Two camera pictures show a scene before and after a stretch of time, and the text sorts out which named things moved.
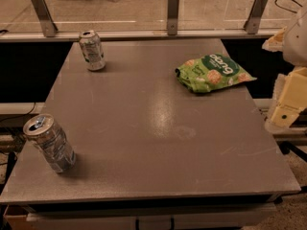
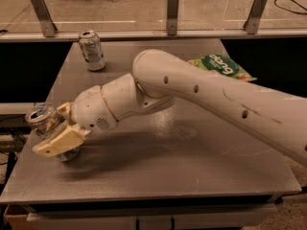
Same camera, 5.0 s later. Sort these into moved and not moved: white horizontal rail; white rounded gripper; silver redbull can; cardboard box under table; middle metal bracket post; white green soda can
Moved: silver redbull can; white rounded gripper
Not moved: cardboard box under table; white green soda can; middle metal bracket post; white horizontal rail
